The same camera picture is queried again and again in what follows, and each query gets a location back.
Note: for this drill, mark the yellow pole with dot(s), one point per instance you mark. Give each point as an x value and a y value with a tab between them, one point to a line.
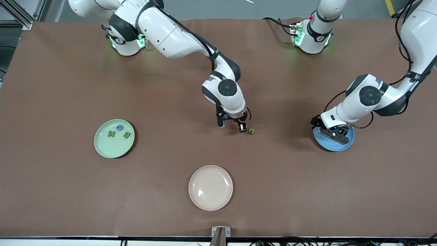
390	3

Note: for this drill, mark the metal bracket plate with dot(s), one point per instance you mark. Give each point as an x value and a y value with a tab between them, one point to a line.
214	229

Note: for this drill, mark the green capital letter N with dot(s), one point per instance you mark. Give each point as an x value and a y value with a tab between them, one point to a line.
111	133

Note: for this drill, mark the brown table cover mat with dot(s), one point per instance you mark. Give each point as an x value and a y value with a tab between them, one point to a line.
307	198

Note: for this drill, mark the brown camera post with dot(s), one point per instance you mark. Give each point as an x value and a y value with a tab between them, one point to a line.
218	241

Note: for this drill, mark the aluminium frame post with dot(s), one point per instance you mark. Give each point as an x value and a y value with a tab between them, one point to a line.
21	15

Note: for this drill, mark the green plate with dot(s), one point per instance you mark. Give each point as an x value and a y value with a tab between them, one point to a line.
114	148

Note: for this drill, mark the beige plate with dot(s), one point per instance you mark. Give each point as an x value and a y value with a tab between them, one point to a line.
210	188

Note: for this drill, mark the blue plate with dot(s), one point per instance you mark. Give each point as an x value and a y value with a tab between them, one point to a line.
333	147

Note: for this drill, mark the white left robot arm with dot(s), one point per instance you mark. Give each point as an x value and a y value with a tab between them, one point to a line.
423	34

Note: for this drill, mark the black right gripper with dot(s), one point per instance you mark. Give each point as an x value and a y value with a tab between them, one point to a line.
241	122

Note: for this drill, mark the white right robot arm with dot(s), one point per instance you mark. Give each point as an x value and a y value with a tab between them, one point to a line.
170	34

